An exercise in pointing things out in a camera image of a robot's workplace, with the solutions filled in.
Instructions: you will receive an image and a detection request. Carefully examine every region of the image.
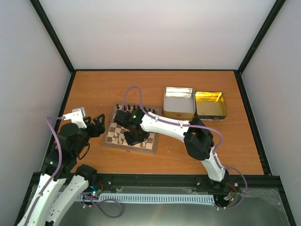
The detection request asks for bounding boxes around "gold tin lid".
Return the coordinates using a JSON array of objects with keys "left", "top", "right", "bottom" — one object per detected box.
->
[{"left": 195, "top": 91, "right": 227, "bottom": 121}]

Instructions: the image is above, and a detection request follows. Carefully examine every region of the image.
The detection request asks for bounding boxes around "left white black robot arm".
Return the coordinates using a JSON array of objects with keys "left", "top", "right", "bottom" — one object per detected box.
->
[{"left": 18, "top": 108, "right": 105, "bottom": 226}]

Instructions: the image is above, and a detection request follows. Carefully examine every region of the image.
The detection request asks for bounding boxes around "light blue cable duct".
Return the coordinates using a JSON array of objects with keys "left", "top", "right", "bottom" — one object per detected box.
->
[{"left": 85, "top": 193, "right": 215, "bottom": 206}]

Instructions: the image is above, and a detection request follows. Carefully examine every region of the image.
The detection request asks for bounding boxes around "wooden chess board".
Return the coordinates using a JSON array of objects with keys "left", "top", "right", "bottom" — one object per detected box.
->
[{"left": 102, "top": 102, "right": 158, "bottom": 154}]

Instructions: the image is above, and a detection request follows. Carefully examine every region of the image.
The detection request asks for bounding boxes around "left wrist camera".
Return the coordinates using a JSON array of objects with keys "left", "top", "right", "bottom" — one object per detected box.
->
[{"left": 72, "top": 107, "right": 86, "bottom": 118}]

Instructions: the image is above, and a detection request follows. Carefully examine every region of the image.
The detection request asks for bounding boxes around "silver open tin box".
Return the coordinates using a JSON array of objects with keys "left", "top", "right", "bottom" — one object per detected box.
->
[{"left": 163, "top": 87, "right": 196, "bottom": 119}]

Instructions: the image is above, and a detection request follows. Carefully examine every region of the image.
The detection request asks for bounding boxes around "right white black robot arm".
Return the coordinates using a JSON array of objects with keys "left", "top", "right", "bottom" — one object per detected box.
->
[{"left": 114, "top": 109, "right": 229, "bottom": 190}]

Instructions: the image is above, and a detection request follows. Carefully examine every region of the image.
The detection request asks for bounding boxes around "black frame rail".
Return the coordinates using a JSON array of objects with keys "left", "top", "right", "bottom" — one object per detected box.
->
[{"left": 96, "top": 173, "right": 284, "bottom": 195}]

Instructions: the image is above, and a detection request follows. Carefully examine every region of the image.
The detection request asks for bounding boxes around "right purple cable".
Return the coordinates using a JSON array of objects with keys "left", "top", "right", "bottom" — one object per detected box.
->
[{"left": 122, "top": 86, "right": 249, "bottom": 211}]

